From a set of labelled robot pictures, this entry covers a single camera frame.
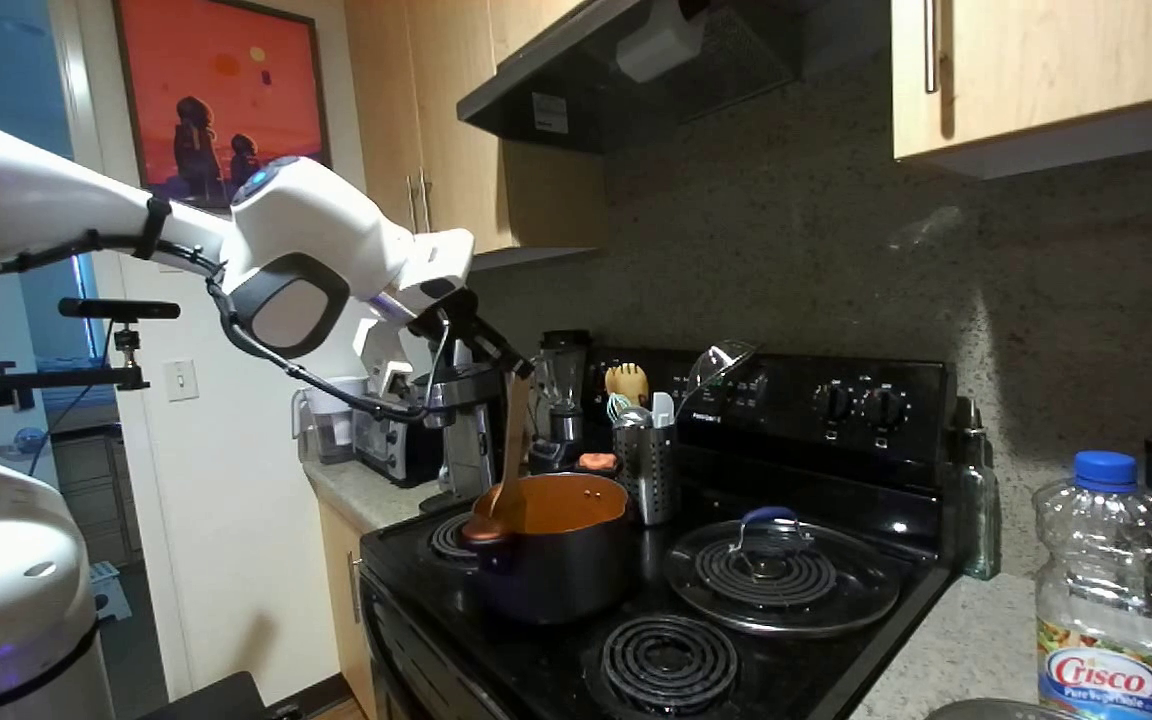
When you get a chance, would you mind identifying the black pot orange interior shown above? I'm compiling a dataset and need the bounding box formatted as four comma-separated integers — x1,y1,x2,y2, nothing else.
461,472,633,629

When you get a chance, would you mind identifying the red framed painting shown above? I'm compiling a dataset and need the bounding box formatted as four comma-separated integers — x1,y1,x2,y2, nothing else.
110,0,332,208

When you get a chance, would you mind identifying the metal utensil holder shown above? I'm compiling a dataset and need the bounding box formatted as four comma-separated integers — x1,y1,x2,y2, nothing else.
611,427,676,527

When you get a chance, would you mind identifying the black camera on stand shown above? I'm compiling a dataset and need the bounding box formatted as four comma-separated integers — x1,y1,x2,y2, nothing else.
0,296,180,414

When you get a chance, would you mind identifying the dark glass bottle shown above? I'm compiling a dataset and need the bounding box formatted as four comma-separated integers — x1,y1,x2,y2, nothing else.
949,397,1000,580

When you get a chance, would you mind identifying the glass lid blue handle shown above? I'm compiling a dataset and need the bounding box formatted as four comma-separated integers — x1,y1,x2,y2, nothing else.
663,503,898,642

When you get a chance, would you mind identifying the wooden slotted spoon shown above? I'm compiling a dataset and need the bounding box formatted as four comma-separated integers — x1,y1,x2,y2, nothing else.
603,360,646,427

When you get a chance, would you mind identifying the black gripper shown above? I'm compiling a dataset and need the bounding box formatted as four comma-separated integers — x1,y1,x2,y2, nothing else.
413,290,512,360

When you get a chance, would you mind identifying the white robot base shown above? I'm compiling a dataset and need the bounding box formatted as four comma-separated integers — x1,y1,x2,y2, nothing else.
0,464,117,720

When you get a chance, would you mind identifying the Crisco oil bottle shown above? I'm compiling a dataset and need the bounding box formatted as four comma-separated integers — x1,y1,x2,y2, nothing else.
1034,450,1152,720

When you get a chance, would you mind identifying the wooden cabinet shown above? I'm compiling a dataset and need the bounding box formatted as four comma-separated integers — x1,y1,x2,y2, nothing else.
893,0,1152,181
342,0,607,267

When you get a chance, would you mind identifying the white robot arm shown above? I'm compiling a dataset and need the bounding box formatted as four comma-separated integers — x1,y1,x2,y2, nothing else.
0,133,506,360

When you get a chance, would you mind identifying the orange silicone spoon rest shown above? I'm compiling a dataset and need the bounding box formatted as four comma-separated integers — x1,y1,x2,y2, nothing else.
577,453,619,478

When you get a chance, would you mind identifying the wooden upper cabinet left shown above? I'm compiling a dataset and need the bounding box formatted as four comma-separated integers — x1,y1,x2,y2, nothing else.
342,0,607,267

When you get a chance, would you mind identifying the wooden spatula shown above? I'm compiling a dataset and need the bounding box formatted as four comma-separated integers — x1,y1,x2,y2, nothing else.
485,370,530,524

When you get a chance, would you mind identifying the black range hood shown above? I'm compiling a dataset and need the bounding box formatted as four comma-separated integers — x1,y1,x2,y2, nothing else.
457,0,808,157

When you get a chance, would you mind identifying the silver toaster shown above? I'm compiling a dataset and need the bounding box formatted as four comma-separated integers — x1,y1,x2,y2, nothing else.
351,407,445,490

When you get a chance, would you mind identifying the black electric stove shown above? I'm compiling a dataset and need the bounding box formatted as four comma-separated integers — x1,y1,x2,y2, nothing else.
359,357,954,720

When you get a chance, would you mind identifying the wooden upper cabinet right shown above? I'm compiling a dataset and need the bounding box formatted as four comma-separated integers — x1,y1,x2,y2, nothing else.
893,0,1152,181

